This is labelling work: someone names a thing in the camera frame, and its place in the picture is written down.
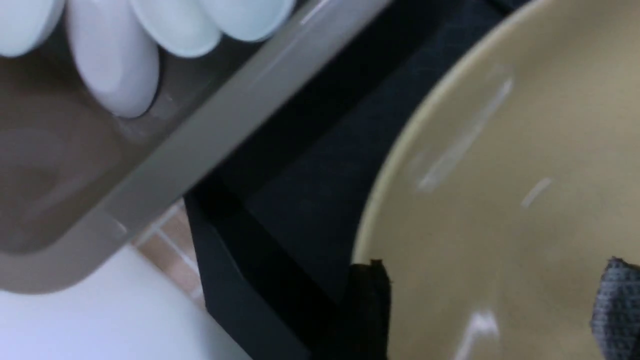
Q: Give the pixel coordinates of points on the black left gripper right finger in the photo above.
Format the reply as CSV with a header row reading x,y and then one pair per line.
x,y
615,320

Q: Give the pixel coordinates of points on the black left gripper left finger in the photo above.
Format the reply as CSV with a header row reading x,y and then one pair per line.
x,y
360,328

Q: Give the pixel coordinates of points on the yellow noodle bowl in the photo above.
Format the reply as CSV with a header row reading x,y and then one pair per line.
x,y
511,186

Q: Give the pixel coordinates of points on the black plastic serving tray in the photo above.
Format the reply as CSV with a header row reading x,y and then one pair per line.
x,y
273,225

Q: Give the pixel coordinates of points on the checkered orange table mat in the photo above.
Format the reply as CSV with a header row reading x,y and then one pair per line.
x,y
168,243

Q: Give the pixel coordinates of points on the brown plastic bin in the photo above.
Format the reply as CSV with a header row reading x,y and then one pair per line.
x,y
77,182

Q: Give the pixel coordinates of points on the white spoon in bin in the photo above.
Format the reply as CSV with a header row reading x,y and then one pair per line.
x,y
249,21
116,59
26,24
181,27

